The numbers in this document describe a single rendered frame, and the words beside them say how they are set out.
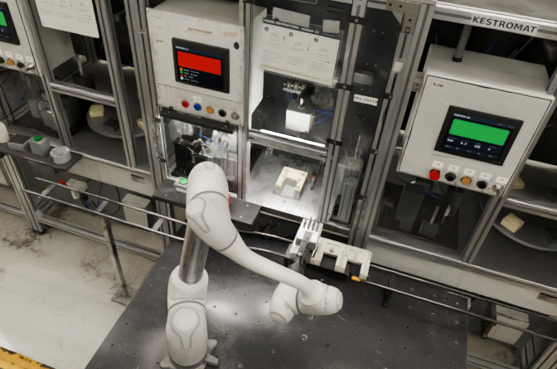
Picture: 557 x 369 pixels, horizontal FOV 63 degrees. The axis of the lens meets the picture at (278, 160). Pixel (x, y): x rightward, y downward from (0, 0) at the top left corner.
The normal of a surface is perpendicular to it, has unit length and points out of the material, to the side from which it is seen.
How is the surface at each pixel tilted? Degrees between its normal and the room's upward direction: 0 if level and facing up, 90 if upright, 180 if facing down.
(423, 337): 0
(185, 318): 6
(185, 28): 90
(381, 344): 0
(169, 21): 90
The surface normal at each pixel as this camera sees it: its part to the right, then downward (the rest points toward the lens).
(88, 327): 0.06, -0.77
